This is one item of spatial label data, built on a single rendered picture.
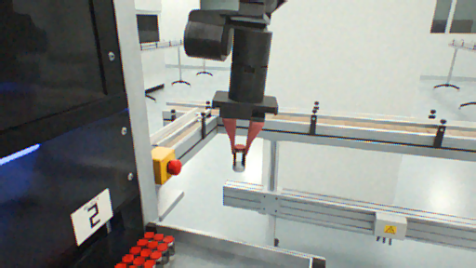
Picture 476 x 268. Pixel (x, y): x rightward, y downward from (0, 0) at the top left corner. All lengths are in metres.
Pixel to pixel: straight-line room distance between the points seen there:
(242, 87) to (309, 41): 1.43
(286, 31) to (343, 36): 0.32
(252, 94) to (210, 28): 0.11
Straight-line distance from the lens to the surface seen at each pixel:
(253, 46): 0.44
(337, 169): 2.06
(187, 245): 0.71
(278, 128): 1.33
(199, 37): 0.46
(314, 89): 1.90
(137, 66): 0.65
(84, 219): 0.58
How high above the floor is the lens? 1.34
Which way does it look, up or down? 21 degrees down
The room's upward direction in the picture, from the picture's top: straight up
